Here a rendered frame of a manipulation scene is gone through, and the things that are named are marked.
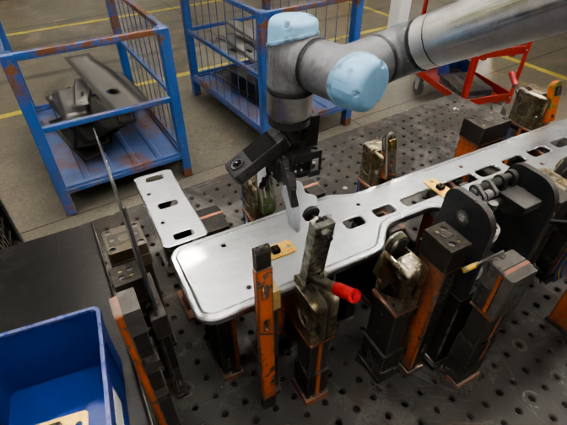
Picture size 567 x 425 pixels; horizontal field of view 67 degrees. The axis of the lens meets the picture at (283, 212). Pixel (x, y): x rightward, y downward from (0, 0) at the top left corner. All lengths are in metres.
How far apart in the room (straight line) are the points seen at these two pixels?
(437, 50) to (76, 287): 0.72
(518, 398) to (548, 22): 0.84
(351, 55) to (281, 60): 0.11
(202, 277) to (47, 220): 2.04
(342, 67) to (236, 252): 0.48
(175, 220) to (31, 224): 1.91
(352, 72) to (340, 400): 0.74
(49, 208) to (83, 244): 1.97
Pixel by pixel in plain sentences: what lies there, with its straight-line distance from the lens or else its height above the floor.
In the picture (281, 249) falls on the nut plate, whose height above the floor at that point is 1.00.
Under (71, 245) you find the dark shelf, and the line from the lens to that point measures 0.98.
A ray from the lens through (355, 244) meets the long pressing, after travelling 0.93.
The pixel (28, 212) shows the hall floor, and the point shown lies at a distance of 2.96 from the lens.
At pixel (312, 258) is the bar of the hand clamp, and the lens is 0.70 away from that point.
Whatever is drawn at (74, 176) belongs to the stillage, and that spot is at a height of 0.16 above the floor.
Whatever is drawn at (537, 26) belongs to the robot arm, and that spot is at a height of 1.50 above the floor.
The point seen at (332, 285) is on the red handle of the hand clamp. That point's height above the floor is 1.12.
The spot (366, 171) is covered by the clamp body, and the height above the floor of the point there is 0.96.
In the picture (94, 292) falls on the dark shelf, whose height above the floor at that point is 1.03.
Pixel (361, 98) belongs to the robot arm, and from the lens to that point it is 0.58.
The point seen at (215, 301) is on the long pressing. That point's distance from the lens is 0.83.
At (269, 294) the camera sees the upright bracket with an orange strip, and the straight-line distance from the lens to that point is 0.71.
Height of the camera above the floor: 1.65
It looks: 40 degrees down
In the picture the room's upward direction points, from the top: straight up
